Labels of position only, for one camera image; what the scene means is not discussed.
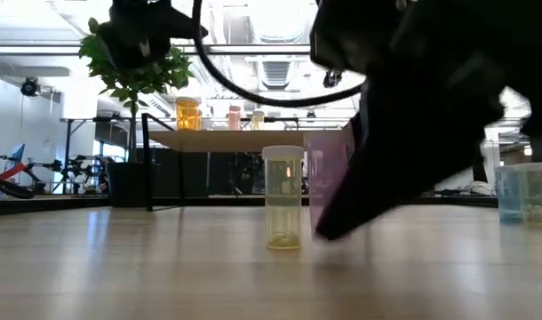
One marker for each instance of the salmon pink medicine bottle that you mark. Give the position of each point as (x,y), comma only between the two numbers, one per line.
(234,117)

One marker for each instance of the white crumpled cloth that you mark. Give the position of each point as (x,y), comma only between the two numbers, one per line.
(477,189)

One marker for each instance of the light green medicine bottle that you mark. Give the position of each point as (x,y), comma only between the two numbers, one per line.
(537,195)

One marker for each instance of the round metal ceiling duct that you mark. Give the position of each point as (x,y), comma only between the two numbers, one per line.
(277,22)

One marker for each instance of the small pale yellow medicine bottle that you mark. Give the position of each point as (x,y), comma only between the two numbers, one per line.
(258,120)

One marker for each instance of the black overhead camera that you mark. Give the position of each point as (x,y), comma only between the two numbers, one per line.
(332,79)

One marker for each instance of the black bar with light strips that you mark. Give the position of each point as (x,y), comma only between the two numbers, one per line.
(40,50)

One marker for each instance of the large orange medicine bottle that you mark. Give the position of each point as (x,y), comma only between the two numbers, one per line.
(187,115)
(201,120)

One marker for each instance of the wooden shelf with black legs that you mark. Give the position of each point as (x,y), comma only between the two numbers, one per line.
(217,141)

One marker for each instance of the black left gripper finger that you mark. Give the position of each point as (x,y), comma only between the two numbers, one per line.
(186,29)

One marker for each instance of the black divider panel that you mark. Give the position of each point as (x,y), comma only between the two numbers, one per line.
(195,178)

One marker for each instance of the blue medicine bottle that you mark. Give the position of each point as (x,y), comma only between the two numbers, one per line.
(507,195)

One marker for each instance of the tilted computer monitor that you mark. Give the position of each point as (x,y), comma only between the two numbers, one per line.
(18,153)

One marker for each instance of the green potted plant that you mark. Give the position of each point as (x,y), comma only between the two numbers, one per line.
(133,86)

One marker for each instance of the black aluminium table frame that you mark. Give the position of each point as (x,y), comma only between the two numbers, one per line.
(31,205)

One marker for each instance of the red angled bar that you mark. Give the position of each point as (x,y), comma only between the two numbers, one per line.
(13,170)

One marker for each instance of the black background robot arm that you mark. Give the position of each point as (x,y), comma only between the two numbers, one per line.
(75,166)

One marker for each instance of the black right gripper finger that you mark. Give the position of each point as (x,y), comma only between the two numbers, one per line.
(408,146)

